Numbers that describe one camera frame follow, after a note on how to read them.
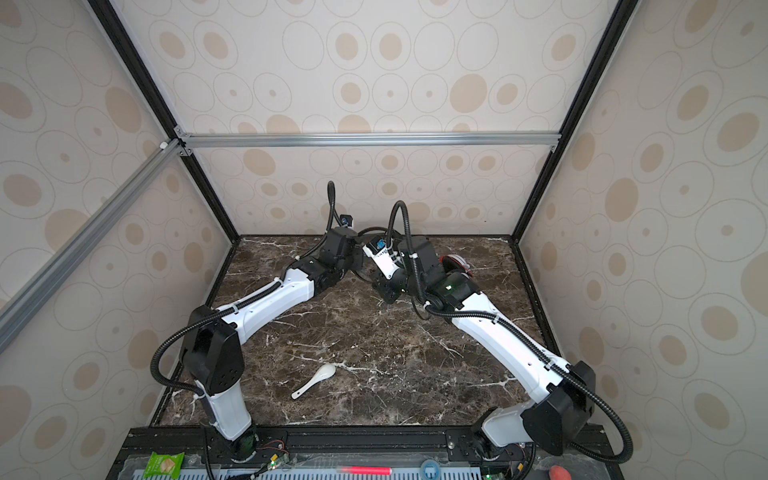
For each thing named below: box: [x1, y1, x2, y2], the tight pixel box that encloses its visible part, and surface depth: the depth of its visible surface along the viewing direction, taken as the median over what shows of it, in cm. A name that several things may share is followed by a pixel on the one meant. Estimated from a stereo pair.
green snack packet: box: [143, 451, 185, 480], surface depth 71 cm
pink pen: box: [337, 466, 393, 476], surface depth 71 cm
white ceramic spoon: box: [291, 364, 337, 400], surface depth 85 cm
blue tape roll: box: [420, 459, 441, 480], surface depth 71 cm
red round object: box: [548, 465, 572, 480], surface depth 69 cm
